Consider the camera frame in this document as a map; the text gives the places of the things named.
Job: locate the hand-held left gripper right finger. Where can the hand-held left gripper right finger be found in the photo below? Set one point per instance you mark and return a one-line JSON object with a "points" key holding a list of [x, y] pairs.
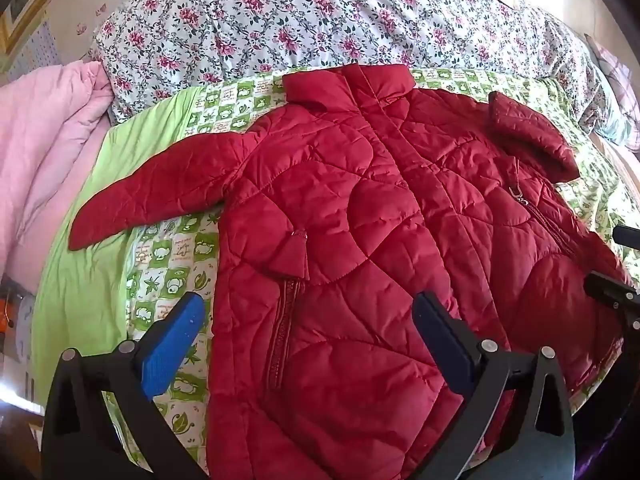
{"points": [[445, 345]]}

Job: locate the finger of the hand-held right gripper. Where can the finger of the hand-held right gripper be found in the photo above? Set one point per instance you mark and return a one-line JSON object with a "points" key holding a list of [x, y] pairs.
{"points": [[629, 236], [607, 287]]}

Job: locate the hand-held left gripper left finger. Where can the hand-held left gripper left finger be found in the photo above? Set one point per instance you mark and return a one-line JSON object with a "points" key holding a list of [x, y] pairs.
{"points": [[172, 340]]}

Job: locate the red quilted jacket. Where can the red quilted jacket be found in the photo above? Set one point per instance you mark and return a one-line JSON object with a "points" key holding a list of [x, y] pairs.
{"points": [[360, 240]]}

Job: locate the green and white patterned blanket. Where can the green and white patterned blanket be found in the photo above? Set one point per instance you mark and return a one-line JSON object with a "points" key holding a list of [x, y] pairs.
{"points": [[165, 260]]}

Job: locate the plain light green sheet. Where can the plain light green sheet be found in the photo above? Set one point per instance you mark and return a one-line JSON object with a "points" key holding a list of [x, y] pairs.
{"points": [[75, 285]]}

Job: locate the pink quilt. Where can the pink quilt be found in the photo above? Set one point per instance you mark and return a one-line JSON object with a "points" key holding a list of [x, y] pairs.
{"points": [[40, 150]]}

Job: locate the white floral quilt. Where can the white floral quilt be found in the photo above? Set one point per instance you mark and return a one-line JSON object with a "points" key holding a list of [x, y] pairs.
{"points": [[310, 15]]}

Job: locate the gold framed picture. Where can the gold framed picture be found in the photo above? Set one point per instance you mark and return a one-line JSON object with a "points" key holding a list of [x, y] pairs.
{"points": [[25, 10]]}

